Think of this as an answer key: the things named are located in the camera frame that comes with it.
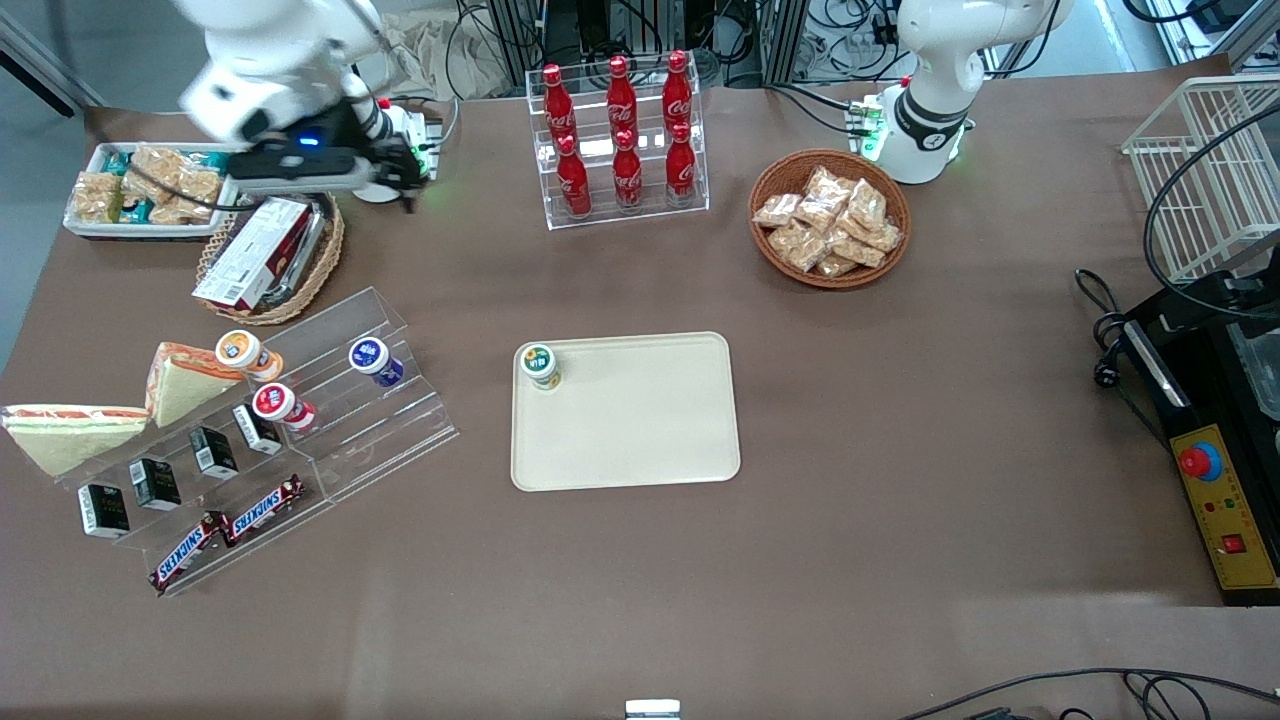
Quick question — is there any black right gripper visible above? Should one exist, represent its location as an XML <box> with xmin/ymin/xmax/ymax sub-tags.
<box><xmin>235</xmin><ymin>98</ymin><xmax>429</xmax><ymax>214</ymax></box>

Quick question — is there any green gum bottle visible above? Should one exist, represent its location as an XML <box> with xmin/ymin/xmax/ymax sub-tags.
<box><xmin>519</xmin><ymin>344</ymin><xmax>562</xmax><ymax>391</ymax></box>

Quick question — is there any purple gum bottle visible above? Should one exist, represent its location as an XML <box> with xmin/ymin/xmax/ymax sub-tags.
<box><xmin>348</xmin><ymin>337</ymin><xmax>405</xmax><ymax>389</ymax></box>

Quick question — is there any orange gum bottle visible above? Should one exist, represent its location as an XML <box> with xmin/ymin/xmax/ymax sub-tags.
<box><xmin>215</xmin><ymin>330</ymin><xmax>284</xmax><ymax>383</ymax></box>

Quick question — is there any red gum bottle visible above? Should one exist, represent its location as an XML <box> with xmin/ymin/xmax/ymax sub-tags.
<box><xmin>251</xmin><ymin>383</ymin><xmax>317</xmax><ymax>433</ymax></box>

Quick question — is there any cream plastic tray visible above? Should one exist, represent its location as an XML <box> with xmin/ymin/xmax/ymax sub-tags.
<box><xmin>512</xmin><ymin>332</ymin><xmax>742</xmax><ymax>493</ymax></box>

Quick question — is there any silver foil snack packet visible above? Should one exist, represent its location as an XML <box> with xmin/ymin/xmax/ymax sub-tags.
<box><xmin>265</xmin><ymin>205</ymin><xmax>331</xmax><ymax>301</ymax></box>

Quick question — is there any red cola bottle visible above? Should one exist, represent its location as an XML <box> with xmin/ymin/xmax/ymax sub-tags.
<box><xmin>666</xmin><ymin>123</ymin><xmax>698</xmax><ymax>208</ymax></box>
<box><xmin>662</xmin><ymin>50</ymin><xmax>694</xmax><ymax>131</ymax></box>
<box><xmin>606</xmin><ymin>55</ymin><xmax>639</xmax><ymax>136</ymax></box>
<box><xmin>612</xmin><ymin>128</ymin><xmax>644</xmax><ymax>211</ymax></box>
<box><xmin>556</xmin><ymin>134</ymin><xmax>592</xmax><ymax>218</ymax></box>
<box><xmin>541</xmin><ymin>64</ymin><xmax>576</xmax><ymax>141</ymax></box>

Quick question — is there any red white snack box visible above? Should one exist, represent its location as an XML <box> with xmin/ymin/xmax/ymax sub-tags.
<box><xmin>192</xmin><ymin>197</ymin><xmax>313</xmax><ymax>312</ymax></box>

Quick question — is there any flat wicker basket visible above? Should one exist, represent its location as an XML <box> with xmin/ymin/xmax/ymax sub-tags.
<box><xmin>195</xmin><ymin>190</ymin><xmax>347</xmax><ymax>327</ymax></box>

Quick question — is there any clear acrylic bottle rack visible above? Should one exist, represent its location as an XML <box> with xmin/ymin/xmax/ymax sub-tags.
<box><xmin>525</xmin><ymin>62</ymin><xmax>711</xmax><ymax>232</ymax></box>

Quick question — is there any clear acrylic stepped stand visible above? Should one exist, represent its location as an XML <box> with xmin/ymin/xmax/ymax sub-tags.
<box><xmin>55</xmin><ymin>287</ymin><xmax>460</xmax><ymax>599</ymax></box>

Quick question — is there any small black carton box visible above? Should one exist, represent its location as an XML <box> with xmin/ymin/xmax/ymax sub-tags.
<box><xmin>78</xmin><ymin>483</ymin><xmax>131</xmax><ymax>541</ymax></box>
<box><xmin>129</xmin><ymin>457</ymin><xmax>183</xmax><ymax>513</ymax></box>
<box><xmin>189</xmin><ymin>426</ymin><xmax>240</xmax><ymax>481</ymax></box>
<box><xmin>232</xmin><ymin>403</ymin><xmax>283</xmax><ymax>457</ymax></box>

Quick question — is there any white rectangular snack bin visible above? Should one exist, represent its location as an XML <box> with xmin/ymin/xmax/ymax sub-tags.
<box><xmin>63</xmin><ymin>143</ymin><xmax>241</xmax><ymax>242</ymax></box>

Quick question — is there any wrapped triangle sandwich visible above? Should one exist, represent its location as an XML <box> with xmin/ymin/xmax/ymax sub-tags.
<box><xmin>0</xmin><ymin>403</ymin><xmax>151</xmax><ymax>478</ymax></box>
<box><xmin>145</xmin><ymin>342</ymin><xmax>246</xmax><ymax>429</ymax></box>

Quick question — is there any Snickers chocolate bar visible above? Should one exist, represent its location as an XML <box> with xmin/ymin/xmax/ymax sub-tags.
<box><xmin>149</xmin><ymin>511</ymin><xmax>231</xmax><ymax>594</ymax></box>
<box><xmin>220</xmin><ymin>474</ymin><xmax>305</xmax><ymax>547</ymax></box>

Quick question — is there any round brown wicker bowl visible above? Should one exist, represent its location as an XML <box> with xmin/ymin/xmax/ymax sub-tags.
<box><xmin>749</xmin><ymin>149</ymin><xmax>912</xmax><ymax>291</ymax></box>

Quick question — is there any black yellow control box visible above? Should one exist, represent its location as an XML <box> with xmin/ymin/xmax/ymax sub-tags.
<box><xmin>1118</xmin><ymin>270</ymin><xmax>1280</xmax><ymax>607</ymax></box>

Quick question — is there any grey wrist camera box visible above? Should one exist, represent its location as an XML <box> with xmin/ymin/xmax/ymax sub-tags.
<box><xmin>228</xmin><ymin>172</ymin><xmax>373</xmax><ymax>197</ymax></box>

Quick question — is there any aluminium profile post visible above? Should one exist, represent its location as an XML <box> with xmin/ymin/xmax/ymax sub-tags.
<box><xmin>487</xmin><ymin>0</ymin><xmax>546</xmax><ymax>76</ymax></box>
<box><xmin>762</xmin><ymin>0</ymin><xmax>809</xmax><ymax>86</ymax></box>

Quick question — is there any black power cable with plug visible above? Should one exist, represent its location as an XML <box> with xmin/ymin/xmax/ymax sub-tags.
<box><xmin>1076</xmin><ymin>268</ymin><xmax>1171</xmax><ymax>451</ymax></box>

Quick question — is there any black looped cable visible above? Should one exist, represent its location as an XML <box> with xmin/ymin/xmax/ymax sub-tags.
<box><xmin>1143</xmin><ymin>100</ymin><xmax>1280</xmax><ymax>321</ymax></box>

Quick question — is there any white wire basket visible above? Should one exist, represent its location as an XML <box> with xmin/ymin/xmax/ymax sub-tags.
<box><xmin>1121</xmin><ymin>75</ymin><xmax>1280</xmax><ymax>286</ymax></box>

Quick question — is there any thin black cable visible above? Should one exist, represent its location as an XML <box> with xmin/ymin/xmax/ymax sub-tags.
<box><xmin>895</xmin><ymin>668</ymin><xmax>1280</xmax><ymax>720</ymax></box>

